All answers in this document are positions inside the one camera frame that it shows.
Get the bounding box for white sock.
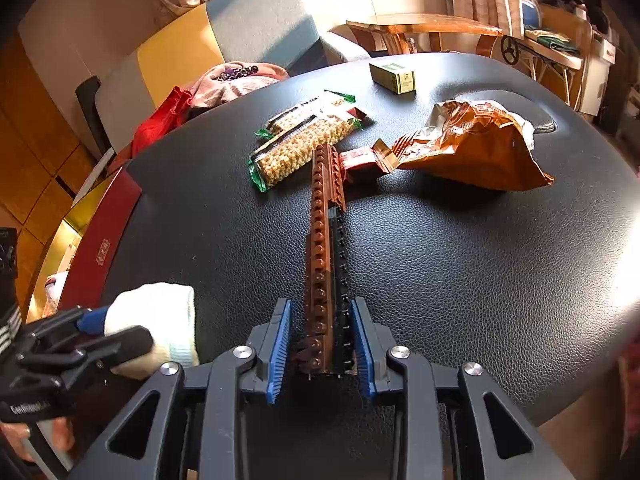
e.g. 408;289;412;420
104;282;200;379

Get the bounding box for cracker pack green ends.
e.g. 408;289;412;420
247;112;362;192

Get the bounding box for small red brown wrapper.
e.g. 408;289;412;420
340;146;383;181

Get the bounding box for orange snack bag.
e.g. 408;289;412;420
372;100;554;192

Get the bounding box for olive green small box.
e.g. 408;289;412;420
369;62;416;96

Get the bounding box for red gold gift box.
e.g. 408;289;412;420
26;168;142;322

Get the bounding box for red cloth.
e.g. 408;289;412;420
107;87;193;174

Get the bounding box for pink cloth pile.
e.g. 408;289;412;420
188;61;288;110

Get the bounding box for grey yellow armchair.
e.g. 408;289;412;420
76;0;369;152

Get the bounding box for wooden side table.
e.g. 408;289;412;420
346;13;503;58

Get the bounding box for cluttered wooden shelf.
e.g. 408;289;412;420
500;0;616;119

